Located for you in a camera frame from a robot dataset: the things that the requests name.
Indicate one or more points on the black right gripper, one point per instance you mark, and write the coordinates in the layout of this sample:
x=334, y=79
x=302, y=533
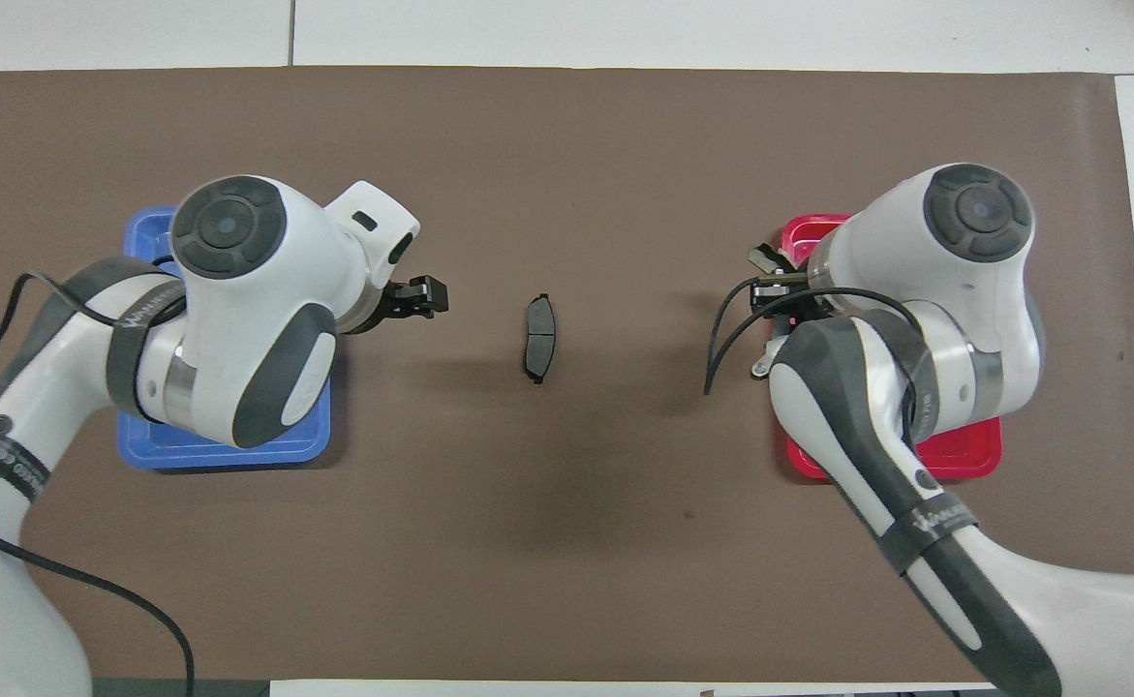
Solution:
x=804, y=302

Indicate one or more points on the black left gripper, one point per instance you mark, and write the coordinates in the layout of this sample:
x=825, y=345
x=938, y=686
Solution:
x=384, y=305

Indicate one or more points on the curved brake shoe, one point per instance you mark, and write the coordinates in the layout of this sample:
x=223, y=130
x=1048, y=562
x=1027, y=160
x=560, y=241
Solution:
x=770, y=257

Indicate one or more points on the dark brake pad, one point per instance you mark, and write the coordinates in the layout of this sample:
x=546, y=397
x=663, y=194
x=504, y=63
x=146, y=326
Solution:
x=539, y=339

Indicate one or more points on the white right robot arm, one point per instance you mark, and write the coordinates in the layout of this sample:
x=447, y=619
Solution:
x=954, y=310

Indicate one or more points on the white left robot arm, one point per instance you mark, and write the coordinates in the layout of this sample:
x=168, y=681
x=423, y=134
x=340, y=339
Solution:
x=237, y=319

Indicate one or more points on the red plastic tray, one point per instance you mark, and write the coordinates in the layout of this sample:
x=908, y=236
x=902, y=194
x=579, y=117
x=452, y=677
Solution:
x=964, y=450

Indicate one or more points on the blue plastic tray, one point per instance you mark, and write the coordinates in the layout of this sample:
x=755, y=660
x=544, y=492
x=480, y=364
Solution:
x=199, y=450

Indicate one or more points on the brown table mat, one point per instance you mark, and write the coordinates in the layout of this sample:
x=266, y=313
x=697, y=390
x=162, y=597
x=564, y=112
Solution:
x=566, y=542

